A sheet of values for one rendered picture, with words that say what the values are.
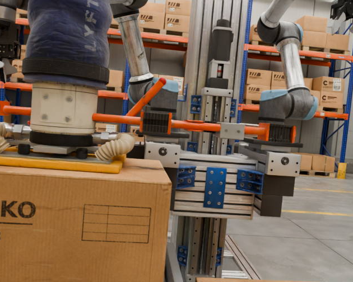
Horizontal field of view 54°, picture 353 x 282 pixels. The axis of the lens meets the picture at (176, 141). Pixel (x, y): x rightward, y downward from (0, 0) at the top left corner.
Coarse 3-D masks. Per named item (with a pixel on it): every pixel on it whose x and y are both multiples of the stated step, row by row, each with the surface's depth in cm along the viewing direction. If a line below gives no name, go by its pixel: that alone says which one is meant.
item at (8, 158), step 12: (24, 144) 85; (0, 156) 82; (12, 156) 82; (24, 156) 82; (36, 156) 84; (48, 156) 85; (60, 156) 87; (72, 156) 89; (84, 156) 86; (48, 168) 82; (60, 168) 82; (72, 168) 82; (84, 168) 82; (96, 168) 83; (108, 168) 83; (120, 168) 87
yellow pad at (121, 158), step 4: (96, 144) 105; (8, 148) 99; (12, 148) 99; (16, 148) 100; (32, 148) 101; (32, 152) 100; (36, 152) 100; (40, 152) 100; (72, 152) 102; (88, 152) 102; (92, 152) 103; (88, 156) 101; (92, 156) 101; (116, 156) 102; (120, 156) 103; (124, 156) 105; (116, 160) 102; (120, 160) 102; (124, 160) 104
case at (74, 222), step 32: (128, 160) 111; (0, 192) 74; (32, 192) 75; (64, 192) 76; (96, 192) 77; (128, 192) 78; (160, 192) 79; (0, 224) 75; (32, 224) 76; (64, 224) 77; (96, 224) 77; (128, 224) 78; (160, 224) 79; (0, 256) 75; (32, 256) 76; (64, 256) 77; (96, 256) 78; (128, 256) 79; (160, 256) 80
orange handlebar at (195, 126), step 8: (8, 112) 91; (16, 112) 91; (24, 112) 91; (96, 120) 94; (104, 120) 94; (112, 120) 94; (120, 120) 94; (128, 120) 94; (136, 120) 94; (176, 120) 96; (184, 120) 101; (192, 120) 95; (200, 120) 98; (184, 128) 96; (192, 128) 96; (200, 128) 96; (208, 128) 96; (216, 128) 96; (248, 128) 97; (256, 128) 98
